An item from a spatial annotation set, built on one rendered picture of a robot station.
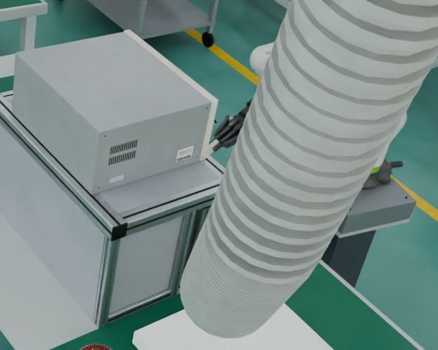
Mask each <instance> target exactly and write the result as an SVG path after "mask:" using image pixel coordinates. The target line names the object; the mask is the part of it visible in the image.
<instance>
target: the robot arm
mask: <svg viewBox="0 0 438 350"><path fill-rule="evenodd" d="M273 45H274V42H273V43H270V44H265V45H262V46H259V47H257V48H256V49H255V50H254V51H253V52H252V53H251V55H250V66H251V68H252V69H253V71H254V72H255V74H256V75H257V76H258V77H259V79H260V78H261V77H262V75H263V71H264V68H265V66H266V63H267V60H268V59H269V57H270V53H271V51H272V47H273ZM252 99H253V98H252ZM252 99H251V100H249V101H248V102H247V106H246V107H244V109H242V110H241V111H240V113H239V114H237V115H235V116H233V117H230V116H229V115H226V117H225V120H224V121H223V122H222V124H221V125H219V127H218V128H217V129H216V131H215V132H214V133H213V136H214V139H213V140H212V141H211V142H210V143H209V147H208V151H207V153H208V154H209V155H210V154H211V153H213V152H214V151H215V152H216V151H217V150H219V149H220V148H221V147H225V148H226V149H227V148H229V147H231V146H233V145H235V144H236V141H237V139H238V134H239V133H240V130H241V128H242V127H243V122H244V120H245V117H246V115H247V112H248V111H249V109H250V104H251V102H252ZM406 120H407V113H406V112H405V114H404V115H403V117H402V118H401V121H400V123H399V125H398V127H397V129H396V130H395V131H394V133H393V134H392V136H391V139H390V141H389V142H388V144H387V146H386V147H385V148H384V150H383V152H382V154H381V156H380V158H379V160H378V161H377V162H376V164H375V166H374V167H373V169H372V172H371V173H370V175H369V177H368V178H367V179H366V181H365V183H364V185H363V187H362V189H363V190H370V189H373V188H375V187H377V185H378V183H379V182H381V183H385V184H386V183H390V181H391V178H390V175H391V174H392V170H391V169H392V168H394V167H402V166H403V162H402V161H396V162H389V161H388V160H385V159H384V158H385V156H386V153H387V150H388V148H389V144H390V143H391V141H392V140H393V139H394V138H395V137H396V135H397V134H398V133H399V132H400V130H401V129H402V128H403V127H404V125H405V122H406ZM229 123H231V124H229ZM228 125H229V126H228ZM227 126H228V127H227Z"/></svg>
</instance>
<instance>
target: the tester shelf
mask: <svg viewBox="0 0 438 350"><path fill-rule="evenodd" d="M12 109H13V90H11V91H7V92H2V93H0V124H1V125H2V126H3V127H4V128H5V129H6V130H7V131H8V132H9V133H10V134H11V135H12V136H13V137H14V138H15V139H16V140H17V141H18V142H19V144H20V145H21V146H22V147H23V148H24V149H25V150H26V151H27V152H28V153H29V154H30V155H31V157H32V158H33V159H34V160H35V161H36V162H37V163H38V164H39V165H40V166H41V167H42V168H43V170H45V171H46V173H48V175H50V177H52V178H53V179H54V181H55V182H56V183H57V184H58V185H59V186H60V187H61V188H62V189H63V190H64V191H65V193H66V194H67V195H68V196H69V197H70V198H71V199H72V200H73V201H74V202H75V203H76V204H77V206H78V207H80V209H82V211H83V212H84V213H85V214H86V215H87V216H88V217H89V218H90V219H91V220H92V221H93V222H94V223H95V224H96V225H97V226H98V227H99V229H100V230H101V231H102V232H103V233H104V234H105V235H106V236H107V237H108V238H109V239H110V240H111V241H114V240H117V239H120V238H123V237H125V236H127V235H130V234H132V233H136V232H138V231H141V230H144V229H146V228H149V227H152V226H155V225H157V224H161V223H163V222H166V221H169V220H171V219H174V218H177V217H180V216H182V215H186V214H188V213H191V212H194V211H196V210H199V209H202V208H205V207H207V206H210V205H212V203H213V201H214V198H215V195H216V192H217V190H218V188H219V186H220V182H221V179H222V176H223V174H224V173H225V170H226V169H225V168H224V167H223V166H222V165H221V164H220V163H218V162H217V161H216V160H215V159H213V158H212V157H211V156H210V155H209V154H207V155H206V160H202V161H197V162H193V163H191V164H188V165H184V166H181V167H178V168H175V169H171V170H168V171H166V172H162V173H160V174H156V175H153V176H149V177H147V178H143V179H140V180H137V181H134V182H131V183H127V184H125V185H121V186H118V187H115V188H112V189H109V190H105V191H103V192H99V193H96V194H93V195H91V193H89V191H87V190H86V189H85V188H84V187H83V186H82V184H80V182H78V181H77V180H76V179H75V178H74V177H73V175H72V174H71V173H70V172H69V171H68V170H67V169H66V168H65V167H64V166H63V165H62V164H61V163H60V162H59V161H58V160H57V159H56V158H55V157H54V156H53V155H52V154H51V153H50V152H49V150H48V149H47V148H46V147H45V146H44V145H43V144H42V143H41V142H40V141H39V140H38V139H37V138H36V137H35V136H34V135H33V134H32V133H31V132H30V131H29V130H28V129H27V128H26V127H25V125H23V123H21V122H20V121H19V120H18V118H16V116H14V115H13V114H12Z"/></svg>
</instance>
